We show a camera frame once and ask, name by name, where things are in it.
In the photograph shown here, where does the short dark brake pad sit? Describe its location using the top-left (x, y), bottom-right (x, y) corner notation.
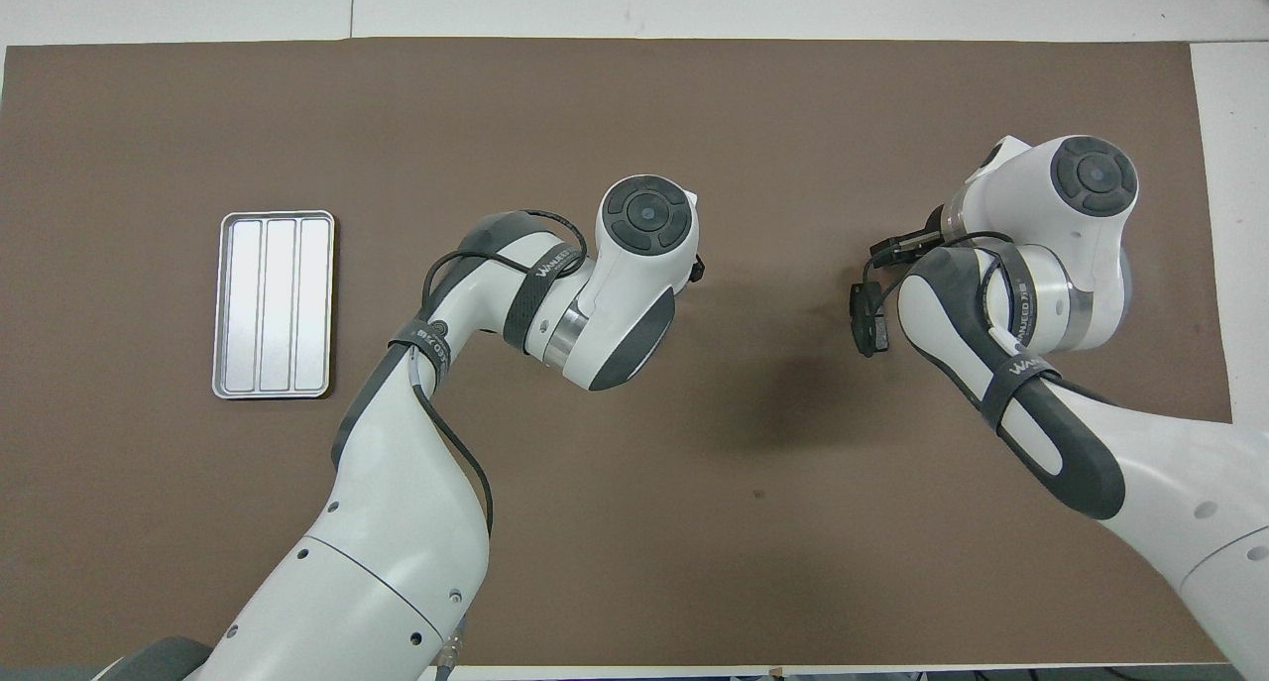
top-left (851, 283), bottom-right (891, 358)

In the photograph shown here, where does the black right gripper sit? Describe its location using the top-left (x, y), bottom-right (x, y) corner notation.
top-left (868, 205), bottom-right (952, 267)

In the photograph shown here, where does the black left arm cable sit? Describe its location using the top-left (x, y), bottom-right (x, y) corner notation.
top-left (408, 209), bottom-right (597, 542)

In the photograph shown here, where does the silver metal tray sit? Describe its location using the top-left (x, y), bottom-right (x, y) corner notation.
top-left (211, 210), bottom-right (336, 400)

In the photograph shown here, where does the brown table mat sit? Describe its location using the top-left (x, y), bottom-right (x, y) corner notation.
top-left (0, 37), bottom-right (1260, 667)

